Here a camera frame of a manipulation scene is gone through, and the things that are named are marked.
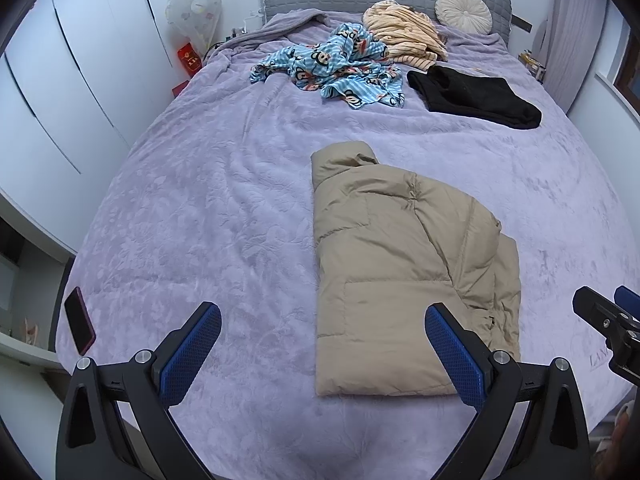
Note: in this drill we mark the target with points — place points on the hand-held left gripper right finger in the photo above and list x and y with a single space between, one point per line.
455 355

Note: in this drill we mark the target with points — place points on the covered standing fan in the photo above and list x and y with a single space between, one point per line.
192 10

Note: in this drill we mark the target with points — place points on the yellow striped garment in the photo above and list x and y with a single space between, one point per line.
405 30

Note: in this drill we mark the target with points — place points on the purple plush blanket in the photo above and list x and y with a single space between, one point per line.
200 200

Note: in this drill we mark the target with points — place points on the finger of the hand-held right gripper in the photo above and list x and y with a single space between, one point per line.
592 306
629 296

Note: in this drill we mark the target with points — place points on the black folded garment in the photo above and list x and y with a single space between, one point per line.
475 95

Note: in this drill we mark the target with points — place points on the small red box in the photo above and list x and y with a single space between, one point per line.
180 90

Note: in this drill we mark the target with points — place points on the beige puffer jacket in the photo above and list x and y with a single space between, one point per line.
400 260

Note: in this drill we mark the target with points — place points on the round white cushion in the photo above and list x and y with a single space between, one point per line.
462 10

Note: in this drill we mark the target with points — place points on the dark smartphone red case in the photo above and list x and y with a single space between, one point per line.
80 320

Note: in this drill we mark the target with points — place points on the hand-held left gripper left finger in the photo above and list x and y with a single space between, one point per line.
192 350

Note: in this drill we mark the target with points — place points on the white shelf unit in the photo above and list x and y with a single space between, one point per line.
20 347

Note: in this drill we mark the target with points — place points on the dark framed window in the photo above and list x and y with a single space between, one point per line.
632 70

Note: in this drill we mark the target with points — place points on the small colourful boxes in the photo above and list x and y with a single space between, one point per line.
534 65

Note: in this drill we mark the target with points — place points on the dark wall strip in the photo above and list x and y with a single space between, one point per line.
522 23

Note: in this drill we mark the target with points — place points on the red packet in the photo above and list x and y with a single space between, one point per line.
189 60

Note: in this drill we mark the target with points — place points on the blue monkey print cloth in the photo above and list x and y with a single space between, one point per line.
325 65

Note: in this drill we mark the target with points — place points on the pale purple curtain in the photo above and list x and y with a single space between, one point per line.
575 20

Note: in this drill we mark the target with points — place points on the white wardrobe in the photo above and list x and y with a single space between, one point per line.
75 60

